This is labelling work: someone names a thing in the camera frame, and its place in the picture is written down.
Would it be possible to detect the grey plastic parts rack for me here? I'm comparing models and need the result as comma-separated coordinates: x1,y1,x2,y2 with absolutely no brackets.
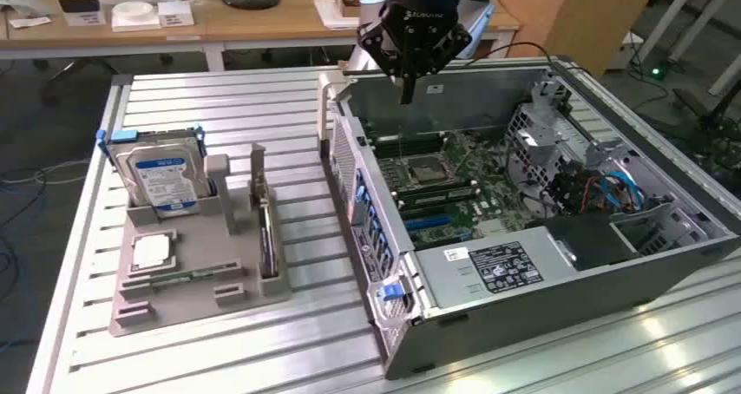
109,153,294,338

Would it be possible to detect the white labelled cardboard box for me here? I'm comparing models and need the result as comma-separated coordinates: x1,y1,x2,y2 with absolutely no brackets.
157,1,197,29

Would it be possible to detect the white flat block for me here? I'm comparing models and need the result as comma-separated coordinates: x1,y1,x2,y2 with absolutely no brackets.
110,14,163,34

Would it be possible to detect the green RAM stick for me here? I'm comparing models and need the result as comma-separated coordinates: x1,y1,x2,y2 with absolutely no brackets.
397,190,476,207
149,268,220,285
396,183,472,197

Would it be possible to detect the open dark grey PC case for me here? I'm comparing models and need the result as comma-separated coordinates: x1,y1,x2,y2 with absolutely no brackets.
317,55,741,381

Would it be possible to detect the long wooden desk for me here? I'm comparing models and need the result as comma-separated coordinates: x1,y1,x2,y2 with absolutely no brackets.
0,0,523,61

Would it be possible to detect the blue floor cable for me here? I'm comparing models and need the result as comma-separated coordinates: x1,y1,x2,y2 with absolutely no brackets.
0,181,57,354

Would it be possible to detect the white paper stack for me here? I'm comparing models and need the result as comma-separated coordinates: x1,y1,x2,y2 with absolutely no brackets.
313,0,364,30

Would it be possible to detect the graphics card with metal bracket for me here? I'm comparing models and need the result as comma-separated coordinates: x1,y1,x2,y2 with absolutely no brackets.
249,141,281,280

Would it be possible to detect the grey power supply with label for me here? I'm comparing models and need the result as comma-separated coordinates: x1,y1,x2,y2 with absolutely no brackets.
414,227,580,309

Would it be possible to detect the white floor cable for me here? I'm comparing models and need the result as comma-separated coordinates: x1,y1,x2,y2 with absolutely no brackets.
0,159,93,186

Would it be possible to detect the white table frame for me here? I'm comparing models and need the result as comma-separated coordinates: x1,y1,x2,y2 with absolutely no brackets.
636,0,741,95

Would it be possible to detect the metal CPU socket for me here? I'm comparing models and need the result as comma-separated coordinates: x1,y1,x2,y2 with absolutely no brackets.
405,154,452,186

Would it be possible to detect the black equipment stand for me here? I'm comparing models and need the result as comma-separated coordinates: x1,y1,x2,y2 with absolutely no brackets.
671,88,741,174

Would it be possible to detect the white box with black lid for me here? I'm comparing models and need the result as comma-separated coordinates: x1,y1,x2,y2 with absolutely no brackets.
57,0,110,27

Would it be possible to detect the silver CPU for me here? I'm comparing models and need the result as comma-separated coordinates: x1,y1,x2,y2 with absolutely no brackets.
131,235,175,269

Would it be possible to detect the green motherboard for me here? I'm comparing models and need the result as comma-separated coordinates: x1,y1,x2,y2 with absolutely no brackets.
370,127,557,246

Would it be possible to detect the black chair base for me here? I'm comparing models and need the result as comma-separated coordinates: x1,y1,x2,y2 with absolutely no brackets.
34,55,175,107

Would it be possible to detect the black cable behind case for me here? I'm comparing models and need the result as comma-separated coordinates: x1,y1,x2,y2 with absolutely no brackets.
463,41,555,63

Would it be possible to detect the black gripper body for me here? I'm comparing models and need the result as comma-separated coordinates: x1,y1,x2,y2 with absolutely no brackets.
380,0,468,34

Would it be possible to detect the blue data wire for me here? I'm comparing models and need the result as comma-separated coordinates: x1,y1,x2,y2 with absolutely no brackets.
601,170,648,215

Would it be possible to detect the black long expansion slot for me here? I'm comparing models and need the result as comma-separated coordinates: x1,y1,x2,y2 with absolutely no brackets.
398,207,450,221

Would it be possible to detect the orange wire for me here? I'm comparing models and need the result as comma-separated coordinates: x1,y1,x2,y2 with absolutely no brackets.
581,174,609,213

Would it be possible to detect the metal disk bay cage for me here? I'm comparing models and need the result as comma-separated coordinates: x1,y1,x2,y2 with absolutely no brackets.
507,102,588,182

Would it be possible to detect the blue expansion slot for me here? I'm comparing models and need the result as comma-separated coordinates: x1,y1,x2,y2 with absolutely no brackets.
404,217,460,235

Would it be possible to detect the hard disk with blue caddy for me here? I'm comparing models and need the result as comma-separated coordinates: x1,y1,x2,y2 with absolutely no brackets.
95,124,209,220

